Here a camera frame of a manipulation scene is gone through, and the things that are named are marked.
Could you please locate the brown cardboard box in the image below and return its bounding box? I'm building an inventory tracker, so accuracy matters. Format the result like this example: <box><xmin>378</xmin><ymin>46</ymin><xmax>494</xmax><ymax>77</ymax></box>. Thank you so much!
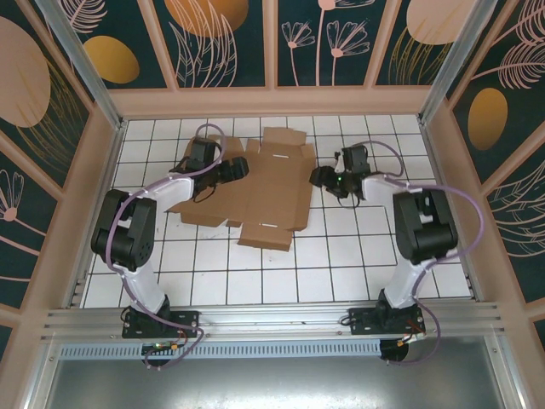
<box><xmin>169</xmin><ymin>126</ymin><xmax>317</xmax><ymax>252</ymax></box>

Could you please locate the small connector board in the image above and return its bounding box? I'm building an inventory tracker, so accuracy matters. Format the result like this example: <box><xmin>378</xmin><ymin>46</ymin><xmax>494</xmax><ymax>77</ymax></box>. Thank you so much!
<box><xmin>142</xmin><ymin>339</ymin><xmax>184</xmax><ymax>355</ymax></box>

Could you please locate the grey metal sheet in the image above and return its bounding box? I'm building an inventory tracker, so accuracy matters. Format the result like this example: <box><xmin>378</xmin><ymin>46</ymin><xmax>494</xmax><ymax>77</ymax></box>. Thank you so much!
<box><xmin>25</xmin><ymin>334</ymin><xmax>523</xmax><ymax>409</ymax></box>

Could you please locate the aluminium side rail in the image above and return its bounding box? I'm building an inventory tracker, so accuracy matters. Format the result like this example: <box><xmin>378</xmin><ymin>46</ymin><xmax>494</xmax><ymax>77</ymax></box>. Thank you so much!
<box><xmin>419</xmin><ymin>118</ymin><xmax>482</xmax><ymax>303</ymax></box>
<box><xmin>63</xmin><ymin>118</ymin><xmax>129</xmax><ymax>308</ymax></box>

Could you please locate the aluminium frame post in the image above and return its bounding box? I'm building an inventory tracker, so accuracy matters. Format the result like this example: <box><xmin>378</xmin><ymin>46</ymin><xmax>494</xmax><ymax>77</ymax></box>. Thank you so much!
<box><xmin>416</xmin><ymin>0</ymin><xmax>487</xmax><ymax>125</ymax></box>
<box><xmin>36</xmin><ymin>0</ymin><xmax>128</xmax><ymax>133</ymax></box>

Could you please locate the aluminium mounting rail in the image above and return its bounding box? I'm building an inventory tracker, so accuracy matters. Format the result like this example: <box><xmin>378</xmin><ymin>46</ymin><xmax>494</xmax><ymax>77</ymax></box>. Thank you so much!
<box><xmin>40</xmin><ymin>302</ymin><xmax>506</xmax><ymax>342</ymax></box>

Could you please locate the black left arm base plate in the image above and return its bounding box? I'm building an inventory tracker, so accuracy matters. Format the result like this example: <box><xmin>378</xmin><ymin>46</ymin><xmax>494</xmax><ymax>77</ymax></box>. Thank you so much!
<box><xmin>122</xmin><ymin>309</ymin><xmax>201</xmax><ymax>340</ymax></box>

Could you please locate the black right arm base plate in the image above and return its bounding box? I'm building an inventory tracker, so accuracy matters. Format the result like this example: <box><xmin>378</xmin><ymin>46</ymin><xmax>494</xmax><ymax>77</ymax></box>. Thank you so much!
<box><xmin>347</xmin><ymin>306</ymin><xmax>427</xmax><ymax>337</ymax></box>

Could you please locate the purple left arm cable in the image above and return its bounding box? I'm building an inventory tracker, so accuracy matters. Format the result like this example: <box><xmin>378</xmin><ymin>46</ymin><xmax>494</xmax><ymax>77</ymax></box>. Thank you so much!
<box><xmin>105</xmin><ymin>123</ymin><xmax>227</xmax><ymax>371</ymax></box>

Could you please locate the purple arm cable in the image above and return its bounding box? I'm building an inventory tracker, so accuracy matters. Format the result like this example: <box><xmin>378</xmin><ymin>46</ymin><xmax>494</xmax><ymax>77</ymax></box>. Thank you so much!
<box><xmin>365</xmin><ymin>139</ymin><xmax>487</xmax><ymax>367</ymax></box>
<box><xmin>105</xmin><ymin>123</ymin><xmax>227</xmax><ymax>371</ymax></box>

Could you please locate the grey slotted cable duct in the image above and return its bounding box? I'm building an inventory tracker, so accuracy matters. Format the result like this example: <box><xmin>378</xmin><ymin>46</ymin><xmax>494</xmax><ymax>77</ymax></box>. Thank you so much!
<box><xmin>59</xmin><ymin>339</ymin><xmax>382</xmax><ymax>360</ymax></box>

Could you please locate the orange wire connector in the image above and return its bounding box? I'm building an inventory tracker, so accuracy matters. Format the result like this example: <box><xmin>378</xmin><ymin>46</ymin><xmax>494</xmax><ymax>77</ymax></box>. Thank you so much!
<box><xmin>398</xmin><ymin>317</ymin><xmax>427</xmax><ymax>347</ymax></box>

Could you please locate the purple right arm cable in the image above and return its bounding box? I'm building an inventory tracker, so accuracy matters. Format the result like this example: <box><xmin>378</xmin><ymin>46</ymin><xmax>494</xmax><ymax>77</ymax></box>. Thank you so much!
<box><xmin>365</xmin><ymin>139</ymin><xmax>487</xmax><ymax>367</ymax></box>

